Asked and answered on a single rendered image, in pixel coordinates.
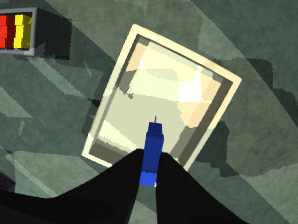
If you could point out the cream shallow square tray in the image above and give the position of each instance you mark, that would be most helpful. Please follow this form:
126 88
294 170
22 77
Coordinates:
157 77

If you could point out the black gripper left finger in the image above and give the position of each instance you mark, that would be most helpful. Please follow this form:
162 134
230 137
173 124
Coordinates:
107 199

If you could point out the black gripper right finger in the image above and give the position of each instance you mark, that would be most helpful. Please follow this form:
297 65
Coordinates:
181 200

